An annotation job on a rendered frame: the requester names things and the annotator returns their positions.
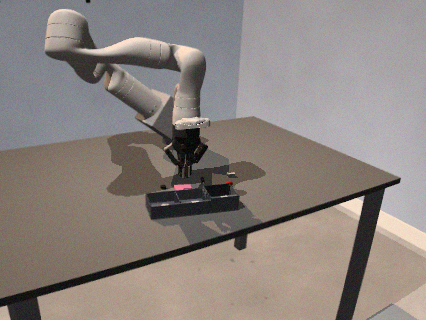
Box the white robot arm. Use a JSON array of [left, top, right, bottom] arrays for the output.
[[45, 9, 210, 130]]

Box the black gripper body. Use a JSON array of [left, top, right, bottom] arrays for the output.
[[171, 125, 201, 155]]

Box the dark grey rack of three bins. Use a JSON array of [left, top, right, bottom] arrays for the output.
[[146, 183, 240, 220]]

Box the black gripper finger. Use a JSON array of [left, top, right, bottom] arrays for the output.
[[185, 142, 208, 178], [163, 143, 186, 179]]

